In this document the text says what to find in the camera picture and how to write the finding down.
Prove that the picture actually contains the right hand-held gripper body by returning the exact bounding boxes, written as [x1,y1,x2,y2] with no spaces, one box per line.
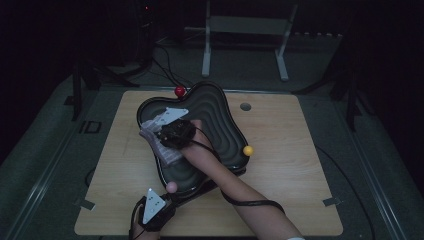
[155,107,197,150]

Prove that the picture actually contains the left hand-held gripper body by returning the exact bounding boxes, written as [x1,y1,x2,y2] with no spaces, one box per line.
[134,188,178,233]

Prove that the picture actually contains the grey striped cloth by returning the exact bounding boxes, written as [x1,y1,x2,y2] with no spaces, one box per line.
[139,114,184,167]

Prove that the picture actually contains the black wavy tray with balls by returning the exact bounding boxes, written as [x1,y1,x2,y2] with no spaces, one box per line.
[136,80,255,207]

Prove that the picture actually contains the person's right hand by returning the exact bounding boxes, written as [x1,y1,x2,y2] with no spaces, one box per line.
[181,119,214,168]

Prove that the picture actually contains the person's left hand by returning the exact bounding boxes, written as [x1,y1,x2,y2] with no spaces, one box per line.
[130,219,161,240]

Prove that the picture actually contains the black metal stand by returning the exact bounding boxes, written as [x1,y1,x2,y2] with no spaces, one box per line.
[293,43,376,133]
[63,61,141,122]

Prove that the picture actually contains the black pole with red light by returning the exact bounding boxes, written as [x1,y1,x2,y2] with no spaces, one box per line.
[134,0,156,68]

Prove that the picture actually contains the white power strip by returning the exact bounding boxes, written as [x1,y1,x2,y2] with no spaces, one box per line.
[290,31,344,40]

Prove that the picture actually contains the left hand-held gripper cable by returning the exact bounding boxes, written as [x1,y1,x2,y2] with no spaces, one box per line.
[129,196,148,240]

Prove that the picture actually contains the hand-held gripper cable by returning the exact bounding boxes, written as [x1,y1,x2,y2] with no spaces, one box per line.
[129,196,148,240]
[189,139,286,214]

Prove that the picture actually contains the right hand-held gripper cable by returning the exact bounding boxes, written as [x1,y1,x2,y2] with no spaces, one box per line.
[189,139,286,214]

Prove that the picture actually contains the thin black cable loop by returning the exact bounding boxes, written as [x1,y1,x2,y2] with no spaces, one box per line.
[84,166,98,188]

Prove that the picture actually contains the white metal stand frame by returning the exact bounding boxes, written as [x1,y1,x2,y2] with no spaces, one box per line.
[184,0,299,82]

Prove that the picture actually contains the long black floor cable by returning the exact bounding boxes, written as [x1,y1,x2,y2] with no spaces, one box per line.
[314,144,376,240]

